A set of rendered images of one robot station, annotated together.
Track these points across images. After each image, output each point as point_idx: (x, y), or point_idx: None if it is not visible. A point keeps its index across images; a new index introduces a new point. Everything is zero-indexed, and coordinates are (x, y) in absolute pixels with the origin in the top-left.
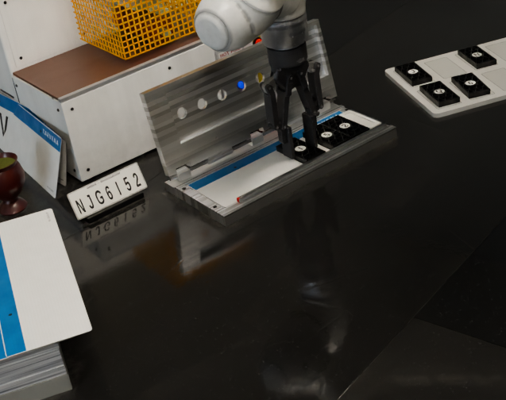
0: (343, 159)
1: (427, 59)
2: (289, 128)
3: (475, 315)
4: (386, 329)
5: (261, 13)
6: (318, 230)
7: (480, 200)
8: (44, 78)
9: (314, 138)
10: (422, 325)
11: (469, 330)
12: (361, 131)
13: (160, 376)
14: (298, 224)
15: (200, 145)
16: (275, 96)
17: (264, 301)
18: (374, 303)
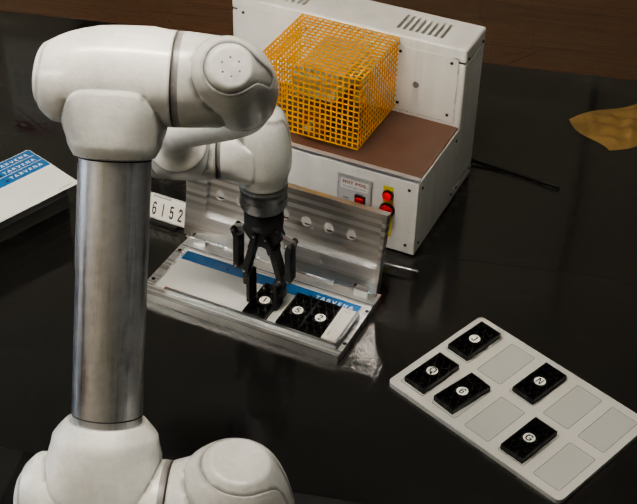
0: (269, 337)
1: (521, 344)
2: (247, 275)
3: None
4: (4, 438)
5: (156, 164)
6: (146, 357)
7: None
8: None
9: (273, 302)
10: (13, 459)
11: (10, 490)
12: (313, 332)
13: None
14: (154, 341)
15: (220, 231)
16: (237, 240)
17: (31, 355)
18: (40, 422)
